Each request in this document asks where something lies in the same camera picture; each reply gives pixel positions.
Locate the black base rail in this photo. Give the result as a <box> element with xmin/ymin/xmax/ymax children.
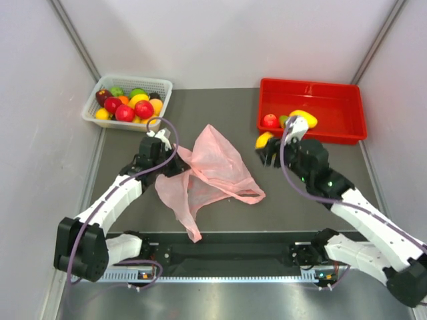
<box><xmin>75</xmin><ymin>229</ymin><xmax>394</xmax><ymax>277</ymax></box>

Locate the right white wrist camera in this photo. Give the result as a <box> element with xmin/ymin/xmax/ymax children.
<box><xmin>284</xmin><ymin>115</ymin><xmax>309</xmax><ymax>144</ymax></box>

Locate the dark plum in basket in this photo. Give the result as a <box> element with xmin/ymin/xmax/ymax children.
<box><xmin>149</xmin><ymin>92</ymin><xmax>161</xmax><ymax>100</ymax></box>

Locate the yellow banana in basket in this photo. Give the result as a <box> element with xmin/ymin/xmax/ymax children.
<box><xmin>127</xmin><ymin>93</ymin><xmax>149</xmax><ymax>109</ymax></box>

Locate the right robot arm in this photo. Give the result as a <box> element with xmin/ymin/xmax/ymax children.
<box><xmin>255</xmin><ymin>133</ymin><xmax>426</xmax><ymax>307</ymax></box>

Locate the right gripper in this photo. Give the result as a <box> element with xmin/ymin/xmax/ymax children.
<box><xmin>258</xmin><ymin>131</ymin><xmax>312</xmax><ymax>183</ymax></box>

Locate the green lime right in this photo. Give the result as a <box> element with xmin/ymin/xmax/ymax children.
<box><xmin>129</xmin><ymin>87</ymin><xmax>146</xmax><ymax>99</ymax></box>

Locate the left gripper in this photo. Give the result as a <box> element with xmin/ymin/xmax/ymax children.
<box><xmin>152</xmin><ymin>144</ymin><xmax>190</xmax><ymax>177</ymax></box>

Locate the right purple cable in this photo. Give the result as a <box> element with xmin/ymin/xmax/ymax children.
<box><xmin>280</xmin><ymin>116</ymin><xmax>427</xmax><ymax>290</ymax></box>

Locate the yellow orange lemon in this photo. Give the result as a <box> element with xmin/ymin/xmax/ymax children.
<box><xmin>255</xmin><ymin>132</ymin><xmax>274</xmax><ymax>149</ymax></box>

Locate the red apple left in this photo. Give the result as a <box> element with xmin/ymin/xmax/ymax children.
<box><xmin>103</xmin><ymin>97</ymin><xmax>122</xmax><ymax>115</ymax></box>

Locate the yellow banana from bag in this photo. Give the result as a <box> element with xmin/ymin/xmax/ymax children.
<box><xmin>290</xmin><ymin>110</ymin><xmax>318</xmax><ymax>129</ymax></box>

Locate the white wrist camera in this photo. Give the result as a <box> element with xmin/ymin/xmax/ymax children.
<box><xmin>284</xmin><ymin>115</ymin><xmax>309</xmax><ymax>144</ymax></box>
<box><xmin>147</xmin><ymin>128</ymin><xmax>171</xmax><ymax>149</ymax></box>

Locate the pink plastic bag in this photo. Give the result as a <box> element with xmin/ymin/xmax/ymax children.
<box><xmin>155</xmin><ymin>125</ymin><xmax>266</xmax><ymax>243</ymax></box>

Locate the small orange tangerine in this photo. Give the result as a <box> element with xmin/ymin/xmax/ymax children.
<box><xmin>118</xmin><ymin>95</ymin><xmax>129</xmax><ymax>105</ymax></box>

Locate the dark red fruit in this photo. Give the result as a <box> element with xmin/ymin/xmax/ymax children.
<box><xmin>95</xmin><ymin>89</ymin><xmax>113</xmax><ymax>107</ymax></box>

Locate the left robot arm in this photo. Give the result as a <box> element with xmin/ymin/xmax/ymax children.
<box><xmin>53</xmin><ymin>130</ymin><xmax>189</xmax><ymax>282</ymax></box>

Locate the green yellow mango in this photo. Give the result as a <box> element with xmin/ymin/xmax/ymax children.
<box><xmin>278</xmin><ymin>115</ymin><xmax>289</xmax><ymax>129</ymax></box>

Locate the yellow lemon in basket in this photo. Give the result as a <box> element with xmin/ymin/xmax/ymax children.
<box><xmin>95</xmin><ymin>108</ymin><xmax>111</xmax><ymax>120</ymax></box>

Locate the red apple from bag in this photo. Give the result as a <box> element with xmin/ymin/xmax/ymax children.
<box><xmin>262</xmin><ymin>113</ymin><xmax>280</xmax><ymax>129</ymax></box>

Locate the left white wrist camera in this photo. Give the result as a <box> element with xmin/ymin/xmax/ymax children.
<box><xmin>147</xmin><ymin>128</ymin><xmax>171</xmax><ymax>149</ymax></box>

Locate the red apple middle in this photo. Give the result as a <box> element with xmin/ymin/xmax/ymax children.
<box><xmin>115</xmin><ymin>104</ymin><xmax>135</xmax><ymax>122</ymax></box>

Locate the orange fruit in basket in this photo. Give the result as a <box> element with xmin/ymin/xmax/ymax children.
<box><xmin>149</xmin><ymin>99</ymin><xmax>163</xmax><ymax>116</ymax></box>

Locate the white perforated basket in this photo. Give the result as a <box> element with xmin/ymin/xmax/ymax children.
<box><xmin>81</xmin><ymin>75</ymin><xmax>173</xmax><ymax>132</ymax></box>

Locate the red apple right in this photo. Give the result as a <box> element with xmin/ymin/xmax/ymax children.
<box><xmin>134</xmin><ymin>101</ymin><xmax>154</xmax><ymax>119</ymax></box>

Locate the yellow fruit basket front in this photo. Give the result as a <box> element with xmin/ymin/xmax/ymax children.
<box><xmin>133</xmin><ymin>116</ymin><xmax>157</xmax><ymax>125</ymax></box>

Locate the red plastic tray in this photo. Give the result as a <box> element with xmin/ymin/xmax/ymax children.
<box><xmin>257</xmin><ymin>78</ymin><xmax>368</xmax><ymax>145</ymax></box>

